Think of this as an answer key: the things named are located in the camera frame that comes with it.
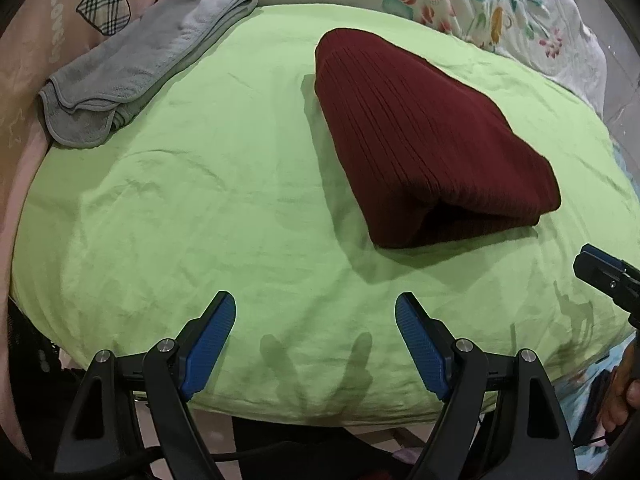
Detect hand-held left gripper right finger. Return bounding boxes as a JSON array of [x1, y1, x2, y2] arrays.
[[394, 292, 581, 480]]

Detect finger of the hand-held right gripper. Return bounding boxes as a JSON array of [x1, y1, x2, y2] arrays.
[[572, 243, 640, 331]]

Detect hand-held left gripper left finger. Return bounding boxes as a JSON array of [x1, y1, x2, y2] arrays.
[[52, 290, 237, 480]]

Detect dark red ribbed sweater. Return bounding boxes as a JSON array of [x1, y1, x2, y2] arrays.
[[314, 29, 562, 250]]

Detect person's right hand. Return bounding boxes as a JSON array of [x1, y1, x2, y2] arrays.
[[599, 342, 640, 435]]

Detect light green bed sheet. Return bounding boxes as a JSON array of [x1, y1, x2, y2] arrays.
[[12, 2, 636, 428]]

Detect light blue patterned cloth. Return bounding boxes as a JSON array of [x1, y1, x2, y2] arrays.
[[552, 330, 640, 471]]

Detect black object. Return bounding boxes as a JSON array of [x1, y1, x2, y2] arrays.
[[7, 305, 71, 376]]

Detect grey folded towel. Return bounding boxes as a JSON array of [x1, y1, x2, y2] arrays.
[[39, 0, 259, 149]]

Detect pink pillow with plaid hearts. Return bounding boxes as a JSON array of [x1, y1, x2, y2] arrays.
[[0, 0, 181, 461]]

